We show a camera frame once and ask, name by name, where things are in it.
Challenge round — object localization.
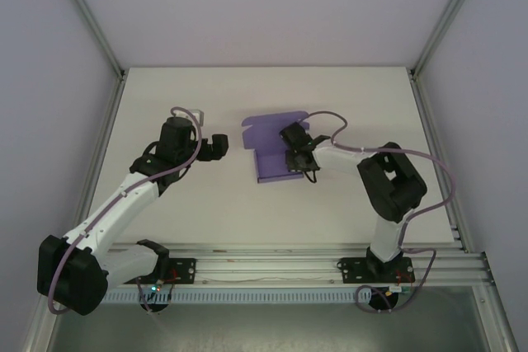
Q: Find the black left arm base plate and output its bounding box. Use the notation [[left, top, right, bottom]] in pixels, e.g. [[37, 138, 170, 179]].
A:
[[156, 258, 197, 285]]

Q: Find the grey slotted cable duct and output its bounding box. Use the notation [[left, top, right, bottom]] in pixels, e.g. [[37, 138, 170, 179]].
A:
[[98, 289, 372, 304]]

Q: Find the aluminium mounting rail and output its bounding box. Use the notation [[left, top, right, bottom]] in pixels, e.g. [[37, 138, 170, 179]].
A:
[[45, 246, 494, 287]]

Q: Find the aluminium lower frame bar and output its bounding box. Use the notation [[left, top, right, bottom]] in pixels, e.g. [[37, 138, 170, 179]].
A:
[[474, 285, 519, 352], [22, 298, 57, 352]]

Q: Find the aluminium frame post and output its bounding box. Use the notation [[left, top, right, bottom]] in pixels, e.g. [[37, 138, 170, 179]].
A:
[[49, 0, 127, 81], [410, 0, 490, 80]]

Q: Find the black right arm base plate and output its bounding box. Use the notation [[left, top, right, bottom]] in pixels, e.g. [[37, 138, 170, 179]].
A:
[[336, 256, 413, 285]]

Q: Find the black round cable grommet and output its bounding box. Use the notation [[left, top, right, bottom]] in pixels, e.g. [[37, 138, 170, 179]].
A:
[[139, 301, 170, 314], [366, 287, 399, 314]]

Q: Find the purple paper box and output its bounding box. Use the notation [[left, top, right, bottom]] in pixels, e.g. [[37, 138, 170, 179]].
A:
[[241, 110, 315, 185]]

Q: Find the grey metal sheet panel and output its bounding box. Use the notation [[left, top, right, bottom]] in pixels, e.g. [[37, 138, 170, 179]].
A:
[[47, 301, 490, 352]]

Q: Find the aluminium table side rail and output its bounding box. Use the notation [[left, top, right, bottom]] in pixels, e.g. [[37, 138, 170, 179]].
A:
[[408, 71, 471, 252], [65, 71, 127, 255]]

